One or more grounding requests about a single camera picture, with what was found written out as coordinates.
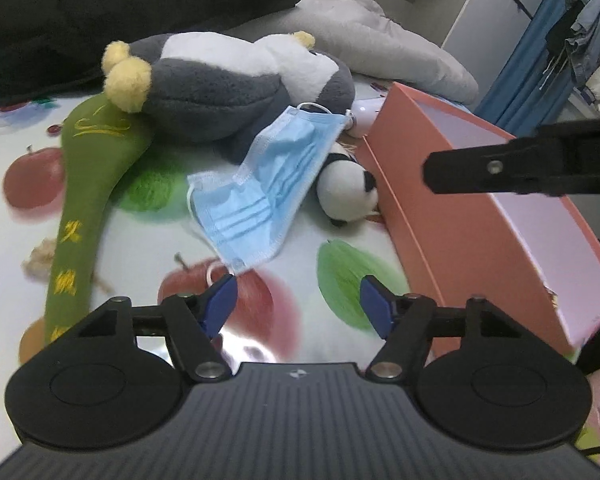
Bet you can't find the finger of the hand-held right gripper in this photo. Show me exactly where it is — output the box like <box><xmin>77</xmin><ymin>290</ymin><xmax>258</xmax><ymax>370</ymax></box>
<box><xmin>422</xmin><ymin>136</ymin><xmax>600</xmax><ymax>197</ymax></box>
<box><xmin>534</xmin><ymin>118</ymin><xmax>600</xmax><ymax>141</ymax></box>

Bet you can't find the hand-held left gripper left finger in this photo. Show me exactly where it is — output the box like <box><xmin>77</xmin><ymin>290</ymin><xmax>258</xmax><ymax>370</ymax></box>
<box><xmin>72</xmin><ymin>274</ymin><xmax>240</xmax><ymax>384</ymax></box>

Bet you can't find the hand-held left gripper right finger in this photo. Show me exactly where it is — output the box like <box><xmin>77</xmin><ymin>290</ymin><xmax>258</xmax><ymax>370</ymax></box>
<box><xmin>360</xmin><ymin>275</ymin><xmax>524</xmax><ymax>384</ymax></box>

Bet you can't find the pink cardboard box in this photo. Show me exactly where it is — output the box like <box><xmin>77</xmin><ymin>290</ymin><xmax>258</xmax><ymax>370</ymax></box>
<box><xmin>355</xmin><ymin>82</ymin><xmax>600</xmax><ymax>357</ymax></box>

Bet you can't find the blue face mask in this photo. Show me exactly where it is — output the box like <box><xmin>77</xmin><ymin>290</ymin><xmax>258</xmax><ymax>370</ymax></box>
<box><xmin>186</xmin><ymin>102</ymin><xmax>354</xmax><ymax>287</ymax></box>

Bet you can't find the blue curtain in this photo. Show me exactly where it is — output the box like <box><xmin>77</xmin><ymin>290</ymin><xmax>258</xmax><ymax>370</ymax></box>
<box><xmin>474</xmin><ymin>0</ymin><xmax>600</xmax><ymax>137</ymax></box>

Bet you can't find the denim hanging garment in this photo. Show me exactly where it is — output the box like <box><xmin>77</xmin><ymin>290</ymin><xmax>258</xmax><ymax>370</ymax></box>
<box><xmin>564</xmin><ymin>0</ymin><xmax>600</xmax><ymax>87</ymax></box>

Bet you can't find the fruit printed bed sheet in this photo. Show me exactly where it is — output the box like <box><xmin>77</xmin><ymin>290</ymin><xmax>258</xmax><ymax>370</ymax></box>
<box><xmin>0</xmin><ymin>72</ymin><xmax>481</xmax><ymax>461</ymax></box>

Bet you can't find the black hanging garment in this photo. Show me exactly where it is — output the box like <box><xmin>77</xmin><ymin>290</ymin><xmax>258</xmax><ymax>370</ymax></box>
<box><xmin>545</xmin><ymin>0</ymin><xmax>589</xmax><ymax>57</ymax></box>

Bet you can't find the white round device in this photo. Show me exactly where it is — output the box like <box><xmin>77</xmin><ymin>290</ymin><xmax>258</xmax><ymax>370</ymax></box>
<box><xmin>347</xmin><ymin>97</ymin><xmax>389</xmax><ymax>139</ymax></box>

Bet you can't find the panda plush toy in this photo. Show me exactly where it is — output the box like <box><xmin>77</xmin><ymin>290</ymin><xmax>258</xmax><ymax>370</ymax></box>
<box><xmin>315</xmin><ymin>152</ymin><xmax>381</xmax><ymax>229</ymax></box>

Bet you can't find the grey pillow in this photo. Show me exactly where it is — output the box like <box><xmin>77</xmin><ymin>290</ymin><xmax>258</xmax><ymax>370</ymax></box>
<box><xmin>284</xmin><ymin>0</ymin><xmax>481</xmax><ymax>104</ymax></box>

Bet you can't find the green fabric massage hammer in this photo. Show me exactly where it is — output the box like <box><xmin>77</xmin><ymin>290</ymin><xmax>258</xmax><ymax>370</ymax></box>
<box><xmin>42</xmin><ymin>94</ymin><xmax>157</xmax><ymax>347</ymax></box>

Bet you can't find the grey penguin plush toy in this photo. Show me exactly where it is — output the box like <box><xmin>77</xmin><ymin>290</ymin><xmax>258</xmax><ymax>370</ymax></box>
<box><xmin>102</xmin><ymin>30</ymin><xmax>357</xmax><ymax>164</ymax></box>

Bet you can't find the black jacket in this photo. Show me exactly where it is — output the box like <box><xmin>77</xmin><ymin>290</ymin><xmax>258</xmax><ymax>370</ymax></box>
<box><xmin>0</xmin><ymin>0</ymin><xmax>312</xmax><ymax>102</ymax></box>

